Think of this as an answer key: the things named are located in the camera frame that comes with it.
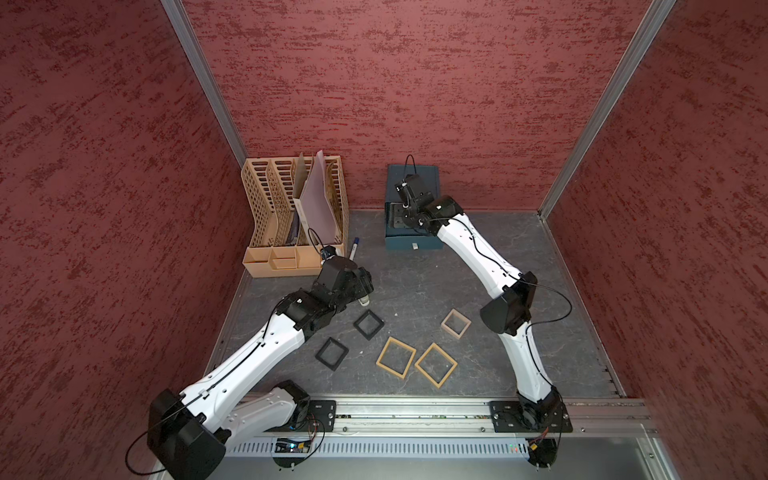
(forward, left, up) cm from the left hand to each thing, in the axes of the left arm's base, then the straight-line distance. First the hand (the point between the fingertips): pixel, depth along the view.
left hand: (360, 285), depth 78 cm
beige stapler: (+4, 0, -17) cm, 18 cm away
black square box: (-2, -1, -20) cm, 20 cm away
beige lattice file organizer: (+30, +36, -20) cm, 50 cm away
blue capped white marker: (+26, +6, -18) cm, 32 cm away
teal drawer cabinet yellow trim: (+17, -10, +2) cm, 20 cm away
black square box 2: (-12, +9, -19) cm, 24 cm away
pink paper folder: (+26, +15, +5) cm, 31 cm away
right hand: (+20, -11, +4) cm, 24 cm away
